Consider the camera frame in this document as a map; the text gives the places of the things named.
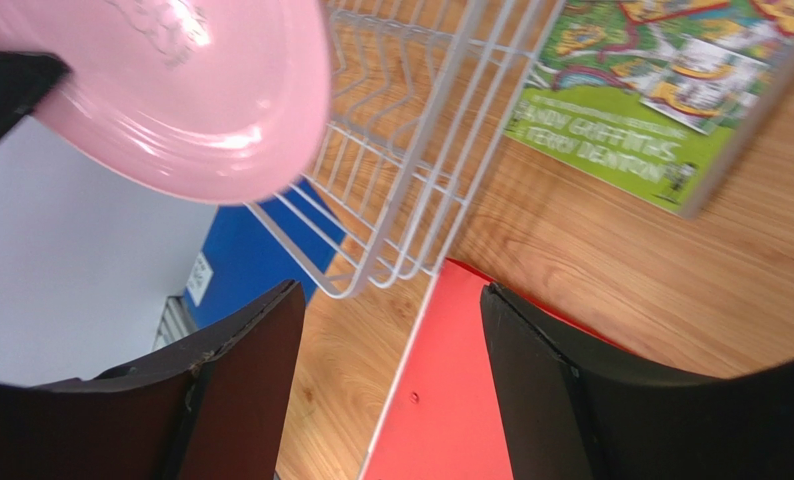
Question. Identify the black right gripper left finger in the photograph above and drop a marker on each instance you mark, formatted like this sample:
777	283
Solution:
211	405

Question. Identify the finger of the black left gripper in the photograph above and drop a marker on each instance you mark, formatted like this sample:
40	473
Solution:
26	78

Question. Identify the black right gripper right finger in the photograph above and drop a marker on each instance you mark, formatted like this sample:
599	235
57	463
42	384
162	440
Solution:
576	407

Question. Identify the pink plate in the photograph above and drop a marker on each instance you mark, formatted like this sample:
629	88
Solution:
218	102

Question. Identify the red folder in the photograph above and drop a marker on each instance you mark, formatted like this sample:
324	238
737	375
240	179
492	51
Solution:
441	419

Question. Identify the blue folder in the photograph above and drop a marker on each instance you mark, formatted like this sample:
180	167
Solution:
240	259

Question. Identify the green 65-storey treehouse book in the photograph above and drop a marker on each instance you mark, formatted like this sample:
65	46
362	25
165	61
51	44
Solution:
656	98

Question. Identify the white wire dish rack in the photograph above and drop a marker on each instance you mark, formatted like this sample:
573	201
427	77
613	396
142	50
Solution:
421	93

